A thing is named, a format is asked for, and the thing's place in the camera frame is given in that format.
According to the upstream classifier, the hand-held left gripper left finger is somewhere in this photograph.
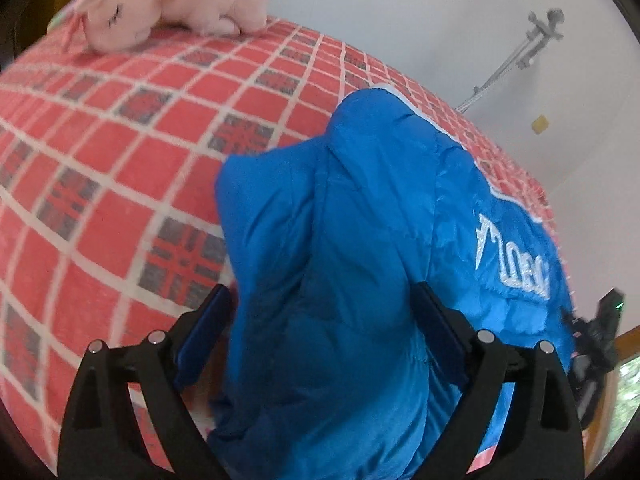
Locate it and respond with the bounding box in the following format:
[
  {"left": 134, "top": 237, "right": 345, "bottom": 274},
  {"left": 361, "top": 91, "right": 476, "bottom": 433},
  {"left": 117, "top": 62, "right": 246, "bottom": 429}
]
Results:
[{"left": 56, "top": 284, "right": 233, "bottom": 480}]

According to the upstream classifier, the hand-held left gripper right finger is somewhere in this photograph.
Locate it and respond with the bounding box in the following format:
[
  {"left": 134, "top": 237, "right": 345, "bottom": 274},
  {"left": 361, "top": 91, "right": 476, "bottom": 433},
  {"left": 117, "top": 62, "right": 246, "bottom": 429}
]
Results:
[{"left": 410, "top": 281, "right": 585, "bottom": 480}]

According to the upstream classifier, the blue puffer jacket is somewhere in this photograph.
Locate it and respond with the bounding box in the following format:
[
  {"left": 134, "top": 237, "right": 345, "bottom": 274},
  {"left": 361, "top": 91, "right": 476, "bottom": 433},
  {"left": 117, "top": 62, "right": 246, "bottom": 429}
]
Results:
[{"left": 206, "top": 87, "right": 576, "bottom": 480}]

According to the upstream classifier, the red plaid blanket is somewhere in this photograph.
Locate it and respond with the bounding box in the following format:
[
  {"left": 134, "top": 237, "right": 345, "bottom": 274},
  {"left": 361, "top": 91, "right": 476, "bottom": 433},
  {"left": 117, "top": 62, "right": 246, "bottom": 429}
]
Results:
[{"left": 0, "top": 15, "right": 568, "bottom": 480}]

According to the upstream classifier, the pink plush toy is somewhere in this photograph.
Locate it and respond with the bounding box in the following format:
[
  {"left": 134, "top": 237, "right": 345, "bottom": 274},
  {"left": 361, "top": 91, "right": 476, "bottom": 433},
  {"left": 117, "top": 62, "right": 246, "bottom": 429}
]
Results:
[{"left": 47, "top": 0, "right": 278, "bottom": 53}]

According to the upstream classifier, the wooden window frame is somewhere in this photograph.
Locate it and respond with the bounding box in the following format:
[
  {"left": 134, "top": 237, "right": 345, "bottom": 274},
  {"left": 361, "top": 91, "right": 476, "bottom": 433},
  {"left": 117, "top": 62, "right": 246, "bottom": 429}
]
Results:
[{"left": 582, "top": 329, "right": 640, "bottom": 463}]

